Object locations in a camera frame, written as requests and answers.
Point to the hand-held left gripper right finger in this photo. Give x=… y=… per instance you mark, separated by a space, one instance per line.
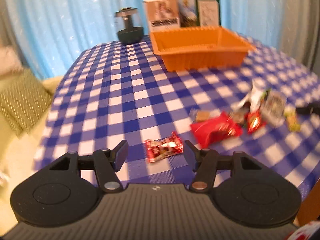
x=190 y=155

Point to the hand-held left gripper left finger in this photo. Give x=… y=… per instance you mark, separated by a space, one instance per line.
x=122 y=153

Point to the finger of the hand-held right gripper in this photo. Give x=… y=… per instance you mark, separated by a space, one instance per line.
x=308 y=110

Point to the yellow green candy packet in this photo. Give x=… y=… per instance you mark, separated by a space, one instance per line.
x=292 y=121

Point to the shiny red candy packet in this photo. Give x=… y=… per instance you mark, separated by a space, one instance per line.
x=162 y=150

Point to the plain red snack packet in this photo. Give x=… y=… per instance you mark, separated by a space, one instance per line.
x=210 y=131

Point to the green white printed packet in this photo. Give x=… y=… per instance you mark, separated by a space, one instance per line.
x=273 y=105

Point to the brown biscuit packet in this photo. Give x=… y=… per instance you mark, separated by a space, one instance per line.
x=202 y=116

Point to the red candy green print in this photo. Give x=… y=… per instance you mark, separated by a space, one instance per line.
x=255 y=123

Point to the white green snack packet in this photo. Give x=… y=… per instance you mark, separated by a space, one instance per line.
x=253 y=97

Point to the orange plastic basket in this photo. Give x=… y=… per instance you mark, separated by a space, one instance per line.
x=200 y=60

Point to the blue white checkered tablecloth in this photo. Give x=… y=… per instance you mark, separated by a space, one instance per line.
x=125 y=92

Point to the grey curtain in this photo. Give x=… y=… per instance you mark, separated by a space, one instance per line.
x=7 y=17
x=312 y=42

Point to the brown wooden furniture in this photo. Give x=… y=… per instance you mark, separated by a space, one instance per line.
x=310 y=205

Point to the cream sofa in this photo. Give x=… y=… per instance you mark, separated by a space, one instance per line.
x=15 y=160

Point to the green zigzag pillow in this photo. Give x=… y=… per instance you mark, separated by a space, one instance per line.
x=22 y=100

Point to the dark green humidifier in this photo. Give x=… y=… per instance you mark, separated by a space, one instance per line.
x=130 y=36

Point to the red white patterned cloth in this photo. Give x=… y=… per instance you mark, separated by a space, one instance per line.
x=303 y=232

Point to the green white carton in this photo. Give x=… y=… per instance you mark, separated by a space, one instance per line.
x=207 y=10

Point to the white humidifier box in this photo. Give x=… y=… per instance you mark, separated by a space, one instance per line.
x=162 y=12

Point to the blue star curtain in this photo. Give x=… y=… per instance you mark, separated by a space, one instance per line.
x=62 y=17

